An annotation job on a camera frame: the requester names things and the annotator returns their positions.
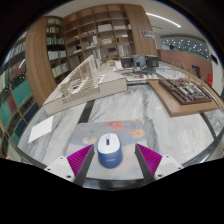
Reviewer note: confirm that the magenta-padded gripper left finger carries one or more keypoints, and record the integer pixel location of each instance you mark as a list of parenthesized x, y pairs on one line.
[(71, 166)]

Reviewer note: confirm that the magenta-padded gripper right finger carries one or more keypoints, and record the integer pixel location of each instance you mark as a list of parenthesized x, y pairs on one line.
[(156, 165)]

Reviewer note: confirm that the white and blue computer mouse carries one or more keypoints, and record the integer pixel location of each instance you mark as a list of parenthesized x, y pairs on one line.
[(109, 151)]

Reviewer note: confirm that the grey floral print mouse pad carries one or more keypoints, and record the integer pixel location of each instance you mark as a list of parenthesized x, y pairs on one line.
[(133, 146)]

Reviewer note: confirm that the white paper sheet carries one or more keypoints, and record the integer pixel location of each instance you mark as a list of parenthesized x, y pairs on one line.
[(40, 129)]

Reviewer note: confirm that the wooden model base board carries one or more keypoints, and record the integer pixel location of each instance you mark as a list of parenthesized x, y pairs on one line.
[(180, 108)]

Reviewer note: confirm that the white architectural model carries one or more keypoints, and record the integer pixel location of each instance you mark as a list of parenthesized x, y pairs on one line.
[(100, 88)]

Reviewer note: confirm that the flat white site model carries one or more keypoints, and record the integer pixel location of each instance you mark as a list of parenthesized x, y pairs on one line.
[(141, 77)]

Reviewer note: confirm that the dark bookshelf with coloured books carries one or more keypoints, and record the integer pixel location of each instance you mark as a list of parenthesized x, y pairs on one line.
[(16, 93)]

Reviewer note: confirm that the black bin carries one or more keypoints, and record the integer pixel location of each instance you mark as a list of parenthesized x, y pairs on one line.
[(196, 71)]

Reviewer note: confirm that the dark grey building model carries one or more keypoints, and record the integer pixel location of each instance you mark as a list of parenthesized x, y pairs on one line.
[(140, 62)]

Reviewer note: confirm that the group of small ceiling lights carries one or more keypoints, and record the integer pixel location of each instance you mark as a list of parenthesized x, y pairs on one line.
[(188, 45)]

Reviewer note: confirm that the wooden shelf unit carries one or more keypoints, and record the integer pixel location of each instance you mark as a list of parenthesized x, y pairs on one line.
[(110, 30)]

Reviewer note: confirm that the long ceiling light strip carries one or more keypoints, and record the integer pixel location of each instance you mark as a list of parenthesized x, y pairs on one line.
[(163, 19)]

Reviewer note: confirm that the black wall screen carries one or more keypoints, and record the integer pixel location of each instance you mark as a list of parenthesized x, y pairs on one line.
[(214, 58)]

